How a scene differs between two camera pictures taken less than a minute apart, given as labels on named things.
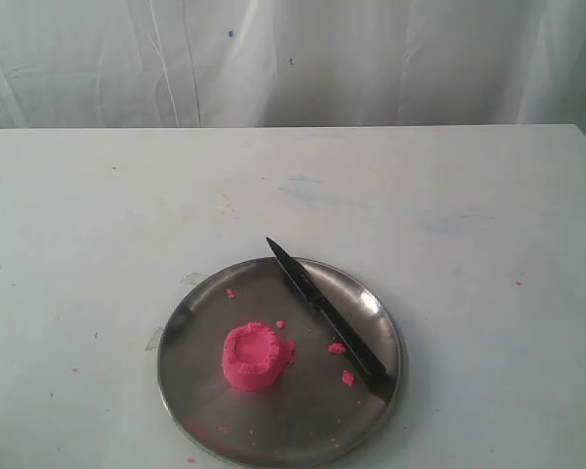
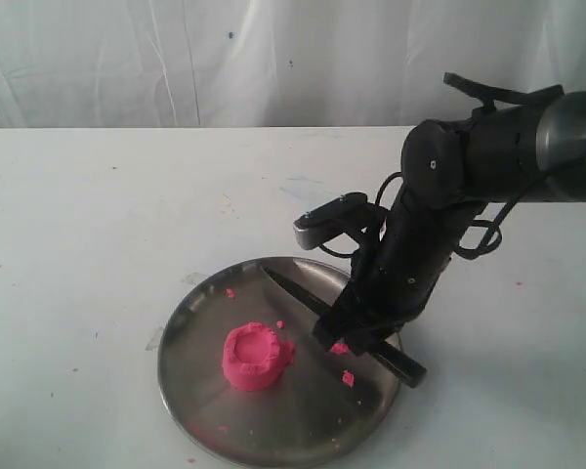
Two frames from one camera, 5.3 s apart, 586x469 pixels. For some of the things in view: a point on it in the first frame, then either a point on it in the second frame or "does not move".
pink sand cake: x=254 y=356 does not move
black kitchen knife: x=355 y=348 to x=393 y=360
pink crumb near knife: x=337 y=348 does not move
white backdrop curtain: x=49 y=64 does not move
